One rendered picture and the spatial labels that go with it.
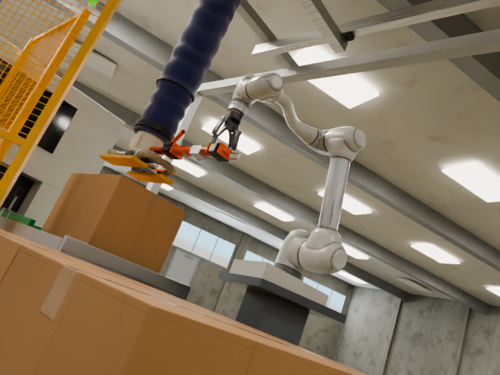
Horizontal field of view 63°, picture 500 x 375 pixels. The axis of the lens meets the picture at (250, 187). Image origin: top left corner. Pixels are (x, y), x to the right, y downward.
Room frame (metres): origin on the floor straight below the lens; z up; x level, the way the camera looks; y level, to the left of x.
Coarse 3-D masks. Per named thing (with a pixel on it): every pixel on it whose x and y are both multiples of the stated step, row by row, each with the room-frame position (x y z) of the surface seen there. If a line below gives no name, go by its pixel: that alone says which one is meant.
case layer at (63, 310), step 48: (0, 240) 0.80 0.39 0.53; (0, 288) 0.71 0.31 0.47; (48, 288) 0.60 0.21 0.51; (96, 288) 0.52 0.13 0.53; (144, 288) 1.05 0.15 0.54; (0, 336) 0.65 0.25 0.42; (48, 336) 0.56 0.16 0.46; (96, 336) 0.49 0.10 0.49; (144, 336) 0.44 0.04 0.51; (192, 336) 0.48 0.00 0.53; (240, 336) 0.54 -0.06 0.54
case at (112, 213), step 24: (72, 192) 2.14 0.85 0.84; (96, 192) 1.93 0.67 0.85; (120, 192) 1.82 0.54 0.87; (144, 192) 1.89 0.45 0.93; (48, 216) 2.25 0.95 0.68; (72, 216) 2.02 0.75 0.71; (96, 216) 1.84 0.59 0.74; (120, 216) 1.85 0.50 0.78; (144, 216) 1.93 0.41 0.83; (168, 216) 2.01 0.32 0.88; (96, 240) 1.82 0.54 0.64; (120, 240) 1.89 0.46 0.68; (144, 240) 1.97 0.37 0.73; (168, 240) 2.05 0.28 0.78; (144, 264) 2.00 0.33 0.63
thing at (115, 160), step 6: (102, 156) 2.15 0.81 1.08; (108, 156) 2.11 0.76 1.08; (114, 156) 2.06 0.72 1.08; (120, 156) 2.02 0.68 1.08; (126, 156) 1.98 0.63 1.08; (132, 156) 1.94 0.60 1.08; (108, 162) 2.22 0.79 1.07; (114, 162) 2.16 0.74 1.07; (120, 162) 2.11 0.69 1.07; (126, 162) 2.05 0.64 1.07; (132, 162) 2.01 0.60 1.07; (138, 162) 1.97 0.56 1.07
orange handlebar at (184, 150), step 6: (156, 150) 2.05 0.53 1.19; (174, 150) 1.94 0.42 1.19; (180, 150) 1.89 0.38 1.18; (186, 150) 1.87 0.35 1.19; (204, 150) 1.77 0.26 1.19; (222, 150) 1.69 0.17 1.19; (228, 150) 1.70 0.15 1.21; (186, 156) 1.94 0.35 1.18; (192, 156) 1.91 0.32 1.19; (174, 174) 2.38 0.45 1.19
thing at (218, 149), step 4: (208, 144) 1.73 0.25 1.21; (220, 144) 1.68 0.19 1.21; (224, 144) 1.69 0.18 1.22; (208, 148) 1.73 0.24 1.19; (216, 148) 1.71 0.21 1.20; (220, 148) 1.68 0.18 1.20; (228, 148) 1.71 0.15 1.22; (208, 152) 1.73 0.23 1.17; (212, 152) 1.71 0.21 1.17; (216, 152) 1.69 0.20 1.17; (220, 152) 1.69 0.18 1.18; (212, 156) 1.76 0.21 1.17; (216, 156) 1.74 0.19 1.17; (220, 156) 1.72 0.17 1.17; (224, 156) 1.71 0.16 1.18; (228, 156) 1.73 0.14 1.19
